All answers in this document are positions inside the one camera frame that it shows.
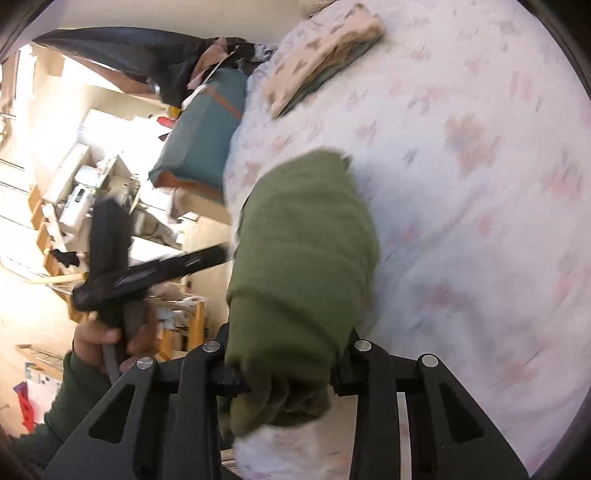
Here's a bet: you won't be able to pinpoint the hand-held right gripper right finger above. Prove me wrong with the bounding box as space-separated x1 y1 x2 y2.
331 328 530 480

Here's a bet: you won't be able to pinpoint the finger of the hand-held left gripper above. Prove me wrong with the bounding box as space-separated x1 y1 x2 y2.
152 246 230 288

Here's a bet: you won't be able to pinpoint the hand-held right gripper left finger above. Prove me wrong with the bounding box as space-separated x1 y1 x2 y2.
44 323 246 480

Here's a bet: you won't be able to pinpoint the green pants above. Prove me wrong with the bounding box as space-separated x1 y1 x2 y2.
216 149 382 440

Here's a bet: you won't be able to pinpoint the person's left forearm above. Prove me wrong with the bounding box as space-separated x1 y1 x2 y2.
9 350 122 464

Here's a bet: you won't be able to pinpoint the person's left hand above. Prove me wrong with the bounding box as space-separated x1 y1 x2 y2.
73 300 160 374

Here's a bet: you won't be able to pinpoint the white water heater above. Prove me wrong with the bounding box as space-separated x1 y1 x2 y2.
54 179 101 234

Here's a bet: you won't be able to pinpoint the teal bed footboard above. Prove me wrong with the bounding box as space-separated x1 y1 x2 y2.
148 66 249 205

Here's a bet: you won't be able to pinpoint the black hanging garment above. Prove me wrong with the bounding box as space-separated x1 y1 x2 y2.
31 27 256 108

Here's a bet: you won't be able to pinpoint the folded beige printed cloth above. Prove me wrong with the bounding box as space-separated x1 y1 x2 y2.
262 2 387 118

